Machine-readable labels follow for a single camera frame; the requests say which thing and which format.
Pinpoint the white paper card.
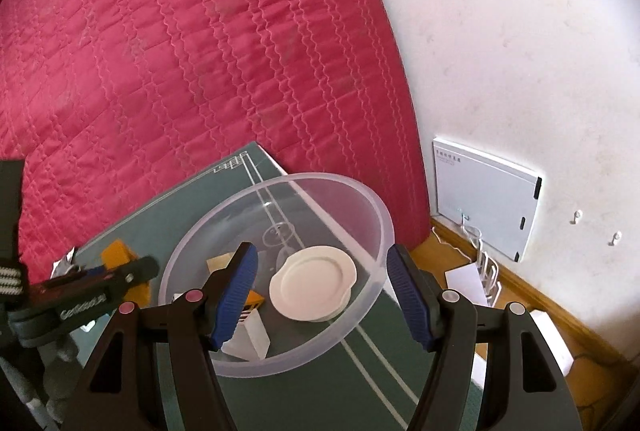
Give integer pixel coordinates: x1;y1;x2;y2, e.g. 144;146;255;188
445;263;488;307

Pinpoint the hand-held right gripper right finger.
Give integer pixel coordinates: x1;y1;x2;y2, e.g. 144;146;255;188
386;244;583;431

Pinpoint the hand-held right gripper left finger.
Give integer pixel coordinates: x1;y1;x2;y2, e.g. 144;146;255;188
74;242;259;431

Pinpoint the small white box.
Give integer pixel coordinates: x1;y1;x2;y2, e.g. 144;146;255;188
527;309;573;377

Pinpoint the cream wedge block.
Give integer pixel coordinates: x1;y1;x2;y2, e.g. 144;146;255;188
207;252;236;274

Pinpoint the white wall box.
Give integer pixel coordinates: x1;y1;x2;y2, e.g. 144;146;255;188
432;136;543;262

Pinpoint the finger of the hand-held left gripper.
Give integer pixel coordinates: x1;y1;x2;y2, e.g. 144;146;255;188
102;257;160;302

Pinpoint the white black-striped wedge block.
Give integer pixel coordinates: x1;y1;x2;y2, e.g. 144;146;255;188
220;311;272;362

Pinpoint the white lid-shaped piece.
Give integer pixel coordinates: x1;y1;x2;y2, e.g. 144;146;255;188
269;247;358;323

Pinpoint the plain orange wedge block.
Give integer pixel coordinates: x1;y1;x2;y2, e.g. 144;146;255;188
101;239;152;307

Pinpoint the white cable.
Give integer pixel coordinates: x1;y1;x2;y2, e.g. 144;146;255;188
432;211;501;307

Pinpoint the clear plastic bowl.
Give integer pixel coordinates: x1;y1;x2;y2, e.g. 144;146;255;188
159;172;394;379

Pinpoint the orange black-striped wedge block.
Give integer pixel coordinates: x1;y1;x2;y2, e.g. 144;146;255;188
240;289;266;324

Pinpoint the person's left hand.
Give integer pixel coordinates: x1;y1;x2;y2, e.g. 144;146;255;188
0;323;88;431

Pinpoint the green mat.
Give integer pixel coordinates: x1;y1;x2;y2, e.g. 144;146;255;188
65;141;486;431

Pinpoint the red quilted blanket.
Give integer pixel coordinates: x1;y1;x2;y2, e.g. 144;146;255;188
0;0;433;272

